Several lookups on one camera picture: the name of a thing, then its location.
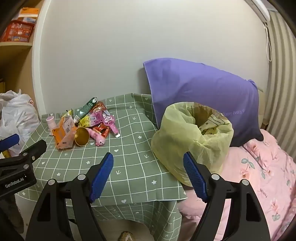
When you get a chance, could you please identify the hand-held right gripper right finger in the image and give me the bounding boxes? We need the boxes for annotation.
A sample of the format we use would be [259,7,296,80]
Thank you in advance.
[183,152,271,241]

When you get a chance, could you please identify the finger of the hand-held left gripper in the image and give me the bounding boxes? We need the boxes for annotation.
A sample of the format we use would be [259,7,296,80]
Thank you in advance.
[0,139,47,173]
[0,134,20,152]

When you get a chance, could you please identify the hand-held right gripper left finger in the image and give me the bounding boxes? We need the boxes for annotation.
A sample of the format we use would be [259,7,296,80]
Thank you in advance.
[25,152,114,241]

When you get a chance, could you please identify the orange snack packet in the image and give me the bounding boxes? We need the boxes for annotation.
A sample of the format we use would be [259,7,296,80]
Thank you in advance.
[52,115,78,150]

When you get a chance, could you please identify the pink pig toy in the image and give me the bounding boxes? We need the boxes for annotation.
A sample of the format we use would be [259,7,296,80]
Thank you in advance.
[86,128,107,147]

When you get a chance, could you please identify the yellow-green mesh bag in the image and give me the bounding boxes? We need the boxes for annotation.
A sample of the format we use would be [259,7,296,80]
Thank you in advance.
[151,102,234,187]

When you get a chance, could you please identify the gold round lid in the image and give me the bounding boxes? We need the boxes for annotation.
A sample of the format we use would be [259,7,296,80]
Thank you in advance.
[74,127,90,147]

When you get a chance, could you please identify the pink candy packet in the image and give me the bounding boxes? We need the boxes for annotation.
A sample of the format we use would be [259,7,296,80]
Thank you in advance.
[102,113,121,138]

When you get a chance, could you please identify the yellow wrapper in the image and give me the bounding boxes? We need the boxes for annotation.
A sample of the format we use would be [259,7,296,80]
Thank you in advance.
[80,115,97,127]

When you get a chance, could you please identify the green wrapper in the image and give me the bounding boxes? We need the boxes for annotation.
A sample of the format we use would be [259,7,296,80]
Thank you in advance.
[74,96,97,118]

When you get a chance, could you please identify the orange red wrapper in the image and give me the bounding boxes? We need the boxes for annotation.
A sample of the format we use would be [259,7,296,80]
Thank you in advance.
[94,101,107,113]

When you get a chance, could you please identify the white plastic bag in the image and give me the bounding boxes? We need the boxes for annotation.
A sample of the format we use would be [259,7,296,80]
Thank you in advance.
[0,89,41,157]

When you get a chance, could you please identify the green checked tablecloth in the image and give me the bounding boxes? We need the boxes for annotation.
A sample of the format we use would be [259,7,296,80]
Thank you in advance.
[15,93,188,241]

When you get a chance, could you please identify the pink floral blanket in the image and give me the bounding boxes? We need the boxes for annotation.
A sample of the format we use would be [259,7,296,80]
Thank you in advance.
[178,128,296,241]

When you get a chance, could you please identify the patterned slipper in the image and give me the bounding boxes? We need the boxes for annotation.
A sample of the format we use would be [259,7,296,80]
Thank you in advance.
[119,232,135,241]

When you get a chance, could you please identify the wooden shelf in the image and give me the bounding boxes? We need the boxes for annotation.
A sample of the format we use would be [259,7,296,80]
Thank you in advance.
[0,0,51,116]

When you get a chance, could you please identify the purple cloth cover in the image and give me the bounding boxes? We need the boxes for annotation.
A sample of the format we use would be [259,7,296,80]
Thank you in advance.
[143,58,264,147]

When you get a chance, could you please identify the red plastic basket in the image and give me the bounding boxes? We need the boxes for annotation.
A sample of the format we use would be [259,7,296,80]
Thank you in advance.
[0,20,35,43]

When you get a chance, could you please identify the orange cardboard box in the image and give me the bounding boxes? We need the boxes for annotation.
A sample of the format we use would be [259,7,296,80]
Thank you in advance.
[17,8,40,24]

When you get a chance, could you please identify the grey pleated curtain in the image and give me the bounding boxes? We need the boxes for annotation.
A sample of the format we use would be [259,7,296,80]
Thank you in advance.
[264,9,296,160]

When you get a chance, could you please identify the white air conditioner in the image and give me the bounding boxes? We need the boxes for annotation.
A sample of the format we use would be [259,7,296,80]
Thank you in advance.
[251,0,271,22]

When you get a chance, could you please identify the white power cable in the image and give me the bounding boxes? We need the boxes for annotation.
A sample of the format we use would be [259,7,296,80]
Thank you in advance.
[265,22,272,62]

